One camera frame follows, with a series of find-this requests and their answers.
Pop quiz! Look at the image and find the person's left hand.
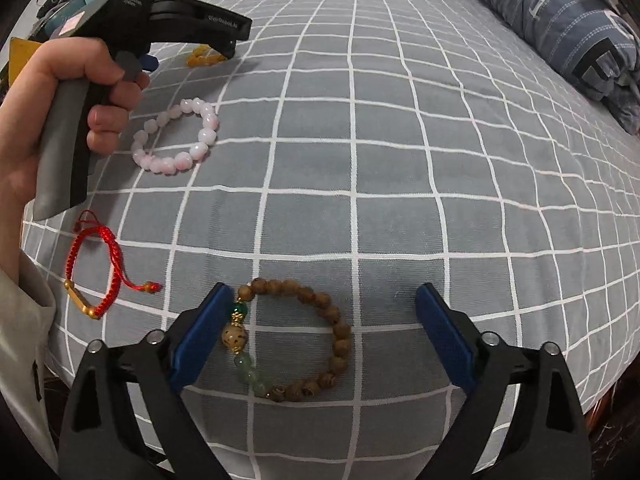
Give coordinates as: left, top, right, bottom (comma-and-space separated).
0, 37, 152, 211

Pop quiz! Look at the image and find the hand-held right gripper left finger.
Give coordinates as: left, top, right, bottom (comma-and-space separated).
59, 282, 236, 480

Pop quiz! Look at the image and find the yellow cardboard box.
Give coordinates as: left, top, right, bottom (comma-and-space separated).
9, 37, 41, 83

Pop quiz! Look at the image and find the yellow bead bracelet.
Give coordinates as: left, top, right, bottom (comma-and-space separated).
186, 45, 223, 68

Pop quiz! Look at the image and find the red cord bracelet gold bar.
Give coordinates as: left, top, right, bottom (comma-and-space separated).
66, 210, 163, 321

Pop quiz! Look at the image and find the wooden bead bracelet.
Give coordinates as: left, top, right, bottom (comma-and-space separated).
222, 277, 353, 403

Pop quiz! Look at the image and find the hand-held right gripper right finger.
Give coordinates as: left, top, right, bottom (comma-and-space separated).
414, 282, 593, 480

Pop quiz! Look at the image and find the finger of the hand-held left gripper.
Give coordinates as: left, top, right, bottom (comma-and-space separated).
150, 30, 236, 58
150, 0, 252, 41

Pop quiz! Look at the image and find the pink bead bracelet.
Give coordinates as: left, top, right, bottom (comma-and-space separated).
131, 98, 219, 177

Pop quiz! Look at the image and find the blue printed folded quilt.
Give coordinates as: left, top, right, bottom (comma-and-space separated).
437, 0, 640, 136

